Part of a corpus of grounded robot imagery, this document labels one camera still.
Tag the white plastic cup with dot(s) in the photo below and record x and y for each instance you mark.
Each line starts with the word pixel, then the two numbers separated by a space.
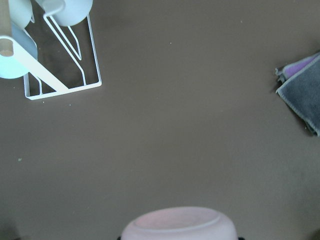
pixel 66 12

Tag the light blue plastic cup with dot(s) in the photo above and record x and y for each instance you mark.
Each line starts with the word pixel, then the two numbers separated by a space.
pixel 10 68

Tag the pink plastic cup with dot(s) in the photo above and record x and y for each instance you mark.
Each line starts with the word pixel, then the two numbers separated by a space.
pixel 181 223

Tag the grey plastic cup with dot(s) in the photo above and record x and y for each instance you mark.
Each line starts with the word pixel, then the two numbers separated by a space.
pixel 21 12

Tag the grey folded cloth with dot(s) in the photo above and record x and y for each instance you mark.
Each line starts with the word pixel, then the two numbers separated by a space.
pixel 300 90

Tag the white wire cup rack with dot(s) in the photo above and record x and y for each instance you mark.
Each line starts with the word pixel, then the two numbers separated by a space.
pixel 66 56

